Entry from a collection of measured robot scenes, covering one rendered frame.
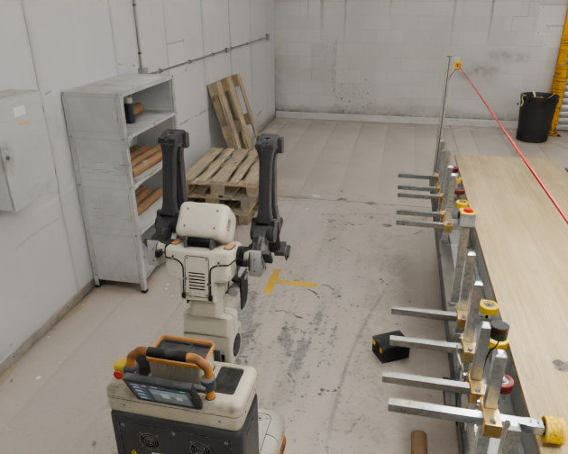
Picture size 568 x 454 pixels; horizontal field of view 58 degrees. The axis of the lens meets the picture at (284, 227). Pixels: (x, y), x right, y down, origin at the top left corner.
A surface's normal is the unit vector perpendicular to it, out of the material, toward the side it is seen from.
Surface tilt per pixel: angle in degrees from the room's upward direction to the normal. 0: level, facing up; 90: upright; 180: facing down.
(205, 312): 82
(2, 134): 90
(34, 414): 0
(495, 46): 90
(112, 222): 90
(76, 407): 0
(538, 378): 0
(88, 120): 90
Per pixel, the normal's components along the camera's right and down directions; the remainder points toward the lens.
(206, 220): -0.16, -0.32
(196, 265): -0.22, 0.27
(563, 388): 0.00, -0.91
